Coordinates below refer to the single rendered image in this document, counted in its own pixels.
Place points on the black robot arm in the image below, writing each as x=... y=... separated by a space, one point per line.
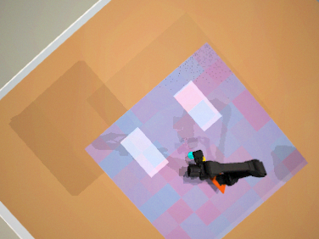
x=231 y=172

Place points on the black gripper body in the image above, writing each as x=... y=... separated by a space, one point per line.
x=198 y=157

